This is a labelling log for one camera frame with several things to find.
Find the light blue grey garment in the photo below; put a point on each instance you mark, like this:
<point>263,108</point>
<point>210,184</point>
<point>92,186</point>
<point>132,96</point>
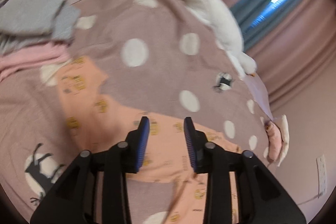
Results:
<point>38,20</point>

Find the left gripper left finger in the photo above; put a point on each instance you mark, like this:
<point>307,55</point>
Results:
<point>72,199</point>

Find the mauve polka dot blanket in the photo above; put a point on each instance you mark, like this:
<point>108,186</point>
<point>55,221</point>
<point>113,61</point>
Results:
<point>130,58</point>

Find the pink curtain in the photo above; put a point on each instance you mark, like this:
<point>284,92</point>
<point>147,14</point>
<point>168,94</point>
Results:
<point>291,55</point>

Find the white goose plush toy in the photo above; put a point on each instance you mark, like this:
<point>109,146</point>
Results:
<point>228,36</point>

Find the folded white garment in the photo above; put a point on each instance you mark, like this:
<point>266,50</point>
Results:
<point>282,124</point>

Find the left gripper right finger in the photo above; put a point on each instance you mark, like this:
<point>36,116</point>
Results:
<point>261,198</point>

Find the pink cloth beside blanket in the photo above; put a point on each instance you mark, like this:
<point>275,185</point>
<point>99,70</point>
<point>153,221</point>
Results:
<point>32,57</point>

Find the white wall power strip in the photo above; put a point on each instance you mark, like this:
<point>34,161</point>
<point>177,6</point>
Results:
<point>322,175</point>

